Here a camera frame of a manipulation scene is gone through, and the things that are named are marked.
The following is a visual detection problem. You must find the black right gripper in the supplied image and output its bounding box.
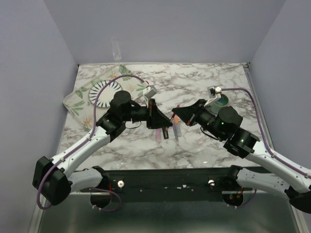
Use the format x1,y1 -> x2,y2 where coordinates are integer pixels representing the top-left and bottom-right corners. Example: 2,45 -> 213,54
173,99 -> 225,141

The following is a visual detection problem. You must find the pink highlighter pen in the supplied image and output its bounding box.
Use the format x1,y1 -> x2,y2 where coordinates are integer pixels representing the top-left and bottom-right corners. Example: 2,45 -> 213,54
155,129 -> 162,143

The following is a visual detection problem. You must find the clear champagne glass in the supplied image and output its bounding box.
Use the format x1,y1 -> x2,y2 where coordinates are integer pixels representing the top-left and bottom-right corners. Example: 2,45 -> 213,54
111,37 -> 121,63

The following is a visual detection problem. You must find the blue striped white plate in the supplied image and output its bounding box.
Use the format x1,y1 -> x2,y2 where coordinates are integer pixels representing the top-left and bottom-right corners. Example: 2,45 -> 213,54
88,80 -> 122,108

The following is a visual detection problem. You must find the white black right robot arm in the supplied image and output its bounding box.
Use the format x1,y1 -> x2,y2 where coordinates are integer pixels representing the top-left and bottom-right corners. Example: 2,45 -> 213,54
172,99 -> 311,213

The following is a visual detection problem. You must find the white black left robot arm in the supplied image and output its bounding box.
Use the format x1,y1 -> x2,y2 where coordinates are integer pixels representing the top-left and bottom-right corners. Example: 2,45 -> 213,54
33,90 -> 172,205

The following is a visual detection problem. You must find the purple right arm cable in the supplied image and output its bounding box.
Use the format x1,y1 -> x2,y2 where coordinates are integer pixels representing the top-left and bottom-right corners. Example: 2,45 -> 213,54
220,87 -> 311,209

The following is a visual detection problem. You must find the orange clear marker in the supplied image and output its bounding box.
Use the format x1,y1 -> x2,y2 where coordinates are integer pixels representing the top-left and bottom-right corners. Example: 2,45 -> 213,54
176,123 -> 182,137

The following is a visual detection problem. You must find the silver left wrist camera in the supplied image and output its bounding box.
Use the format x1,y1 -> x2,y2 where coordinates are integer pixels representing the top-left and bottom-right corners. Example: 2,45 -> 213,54
142,85 -> 157,100

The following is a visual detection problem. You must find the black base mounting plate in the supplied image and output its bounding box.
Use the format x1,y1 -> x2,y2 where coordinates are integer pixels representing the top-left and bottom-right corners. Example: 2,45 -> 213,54
80,167 -> 253,203

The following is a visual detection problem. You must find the grey pen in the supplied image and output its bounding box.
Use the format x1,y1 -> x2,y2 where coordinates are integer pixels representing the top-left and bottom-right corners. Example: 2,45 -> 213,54
173,123 -> 179,141

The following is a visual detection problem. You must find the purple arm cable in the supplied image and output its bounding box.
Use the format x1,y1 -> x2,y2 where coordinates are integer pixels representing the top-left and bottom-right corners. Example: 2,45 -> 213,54
220,87 -> 311,209
36,75 -> 149,211

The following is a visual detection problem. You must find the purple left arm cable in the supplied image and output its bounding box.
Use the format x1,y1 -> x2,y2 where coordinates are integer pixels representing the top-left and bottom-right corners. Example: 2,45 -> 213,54
36,75 -> 149,211

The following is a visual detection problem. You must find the blue black highlighter pen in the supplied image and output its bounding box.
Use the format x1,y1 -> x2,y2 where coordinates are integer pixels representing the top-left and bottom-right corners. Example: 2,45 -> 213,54
163,130 -> 169,139

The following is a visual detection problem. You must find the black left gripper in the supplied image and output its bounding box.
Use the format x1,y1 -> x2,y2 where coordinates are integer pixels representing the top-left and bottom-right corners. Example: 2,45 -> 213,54
122,99 -> 173,130

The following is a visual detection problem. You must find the floral rectangular tray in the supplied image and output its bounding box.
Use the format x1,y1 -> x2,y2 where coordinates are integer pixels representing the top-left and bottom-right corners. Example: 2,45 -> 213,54
63,65 -> 146,131

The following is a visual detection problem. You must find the green ceramic cup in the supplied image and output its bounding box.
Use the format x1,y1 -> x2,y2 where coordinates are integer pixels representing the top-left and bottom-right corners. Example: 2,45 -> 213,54
210,94 -> 229,114

